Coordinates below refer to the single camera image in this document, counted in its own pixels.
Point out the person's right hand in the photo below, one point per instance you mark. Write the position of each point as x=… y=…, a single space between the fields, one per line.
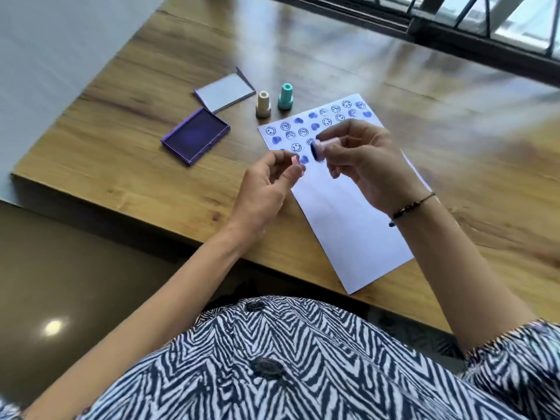
x=376 y=170

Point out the person's left hand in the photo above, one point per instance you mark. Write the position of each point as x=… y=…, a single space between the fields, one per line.
x=260 y=194

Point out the person's left thumb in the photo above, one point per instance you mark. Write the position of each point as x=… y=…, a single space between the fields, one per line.
x=290 y=179

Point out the person's right thumb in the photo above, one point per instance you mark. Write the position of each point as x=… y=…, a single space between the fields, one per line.
x=345 y=152

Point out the pink stamp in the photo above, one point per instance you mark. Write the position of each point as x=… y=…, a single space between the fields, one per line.
x=321 y=149

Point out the person's left forearm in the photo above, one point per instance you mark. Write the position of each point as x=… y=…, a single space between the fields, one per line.
x=144 y=319

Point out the person's right forearm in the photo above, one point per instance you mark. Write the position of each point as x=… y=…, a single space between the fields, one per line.
x=463 y=275

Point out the white stamped paper sheet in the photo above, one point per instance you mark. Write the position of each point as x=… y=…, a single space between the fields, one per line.
x=350 y=223

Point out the beige stamp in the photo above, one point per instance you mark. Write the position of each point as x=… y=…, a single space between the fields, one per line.
x=263 y=104

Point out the teal stamp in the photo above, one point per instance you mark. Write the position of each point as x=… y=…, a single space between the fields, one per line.
x=286 y=96

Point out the purple ink pad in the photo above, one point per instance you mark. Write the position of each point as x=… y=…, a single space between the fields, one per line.
x=195 y=135

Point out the purple ink pad lid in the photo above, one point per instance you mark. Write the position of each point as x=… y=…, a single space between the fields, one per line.
x=224 y=90

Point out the zebra print shirt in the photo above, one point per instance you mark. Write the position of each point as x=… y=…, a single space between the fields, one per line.
x=306 y=367

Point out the black window frame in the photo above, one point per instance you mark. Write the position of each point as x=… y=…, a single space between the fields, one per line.
x=437 y=30

